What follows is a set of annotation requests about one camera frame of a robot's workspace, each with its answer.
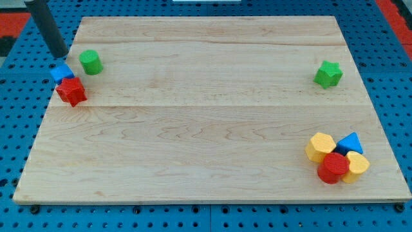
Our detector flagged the light wooden board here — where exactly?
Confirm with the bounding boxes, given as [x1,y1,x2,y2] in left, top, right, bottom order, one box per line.
[13,16,411,205]

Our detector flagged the yellow hexagon block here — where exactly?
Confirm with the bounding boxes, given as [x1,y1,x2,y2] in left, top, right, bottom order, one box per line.
[304,132,336,163]

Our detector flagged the green cylinder block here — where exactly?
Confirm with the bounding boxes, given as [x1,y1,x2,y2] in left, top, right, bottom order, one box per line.
[79,50,104,75]

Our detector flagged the green star block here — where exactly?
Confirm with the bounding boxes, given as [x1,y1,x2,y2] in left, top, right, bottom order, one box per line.
[314,61,343,89]

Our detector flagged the red star block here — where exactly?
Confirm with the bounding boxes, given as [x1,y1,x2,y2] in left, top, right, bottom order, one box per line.
[56,77,87,107]

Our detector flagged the red cylinder block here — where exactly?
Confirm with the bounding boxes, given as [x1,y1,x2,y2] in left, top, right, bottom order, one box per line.
[317,152,349,184]

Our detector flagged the blue triangle block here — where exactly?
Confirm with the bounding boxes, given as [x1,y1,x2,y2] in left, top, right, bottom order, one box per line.
[334,132,364,156]

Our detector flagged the blue cube block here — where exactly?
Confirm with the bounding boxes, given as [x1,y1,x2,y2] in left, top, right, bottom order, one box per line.
[50,64,75,85]

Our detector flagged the yellow heart block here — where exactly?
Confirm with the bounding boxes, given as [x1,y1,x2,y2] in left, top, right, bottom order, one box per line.
[341,151,370,184]

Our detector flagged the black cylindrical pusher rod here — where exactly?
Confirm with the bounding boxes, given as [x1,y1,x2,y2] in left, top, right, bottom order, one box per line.
[24,0,69,58]

